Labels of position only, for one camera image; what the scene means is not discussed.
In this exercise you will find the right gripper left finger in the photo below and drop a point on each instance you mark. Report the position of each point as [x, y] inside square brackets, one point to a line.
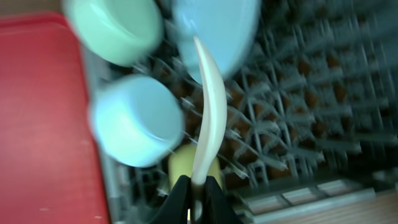
[175, 208]

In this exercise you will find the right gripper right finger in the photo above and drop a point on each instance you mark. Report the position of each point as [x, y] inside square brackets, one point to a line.
[216, 209]

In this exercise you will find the yellow plastic cup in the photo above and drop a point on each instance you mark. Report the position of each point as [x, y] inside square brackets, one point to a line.
[181, 163]

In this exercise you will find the light blue bowl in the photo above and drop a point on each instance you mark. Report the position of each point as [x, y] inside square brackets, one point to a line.
[136, 120]

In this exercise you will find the white plastic spoon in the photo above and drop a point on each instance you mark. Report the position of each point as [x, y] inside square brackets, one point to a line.
[213, 126]

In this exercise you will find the light blue plate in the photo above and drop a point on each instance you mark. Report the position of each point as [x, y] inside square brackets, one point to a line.
[226, 27]

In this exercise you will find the green bowl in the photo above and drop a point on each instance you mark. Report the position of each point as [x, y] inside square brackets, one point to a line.
[119, 31]

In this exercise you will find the red serving tray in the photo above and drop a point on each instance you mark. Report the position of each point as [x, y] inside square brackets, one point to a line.
[50, 167]

